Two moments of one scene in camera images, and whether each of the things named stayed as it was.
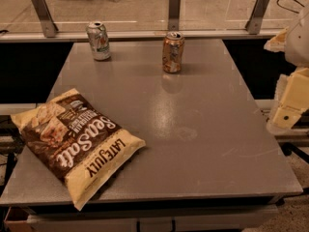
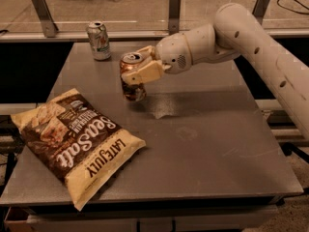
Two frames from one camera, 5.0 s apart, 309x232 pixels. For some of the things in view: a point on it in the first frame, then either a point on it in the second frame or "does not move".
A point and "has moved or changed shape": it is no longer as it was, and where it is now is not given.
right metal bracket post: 263,0 does not move
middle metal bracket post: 174,11 does not move
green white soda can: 98,41 does not move
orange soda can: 173,49 has moved or changed shape
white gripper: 298,43 → 172,56
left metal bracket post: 48,25 does not move
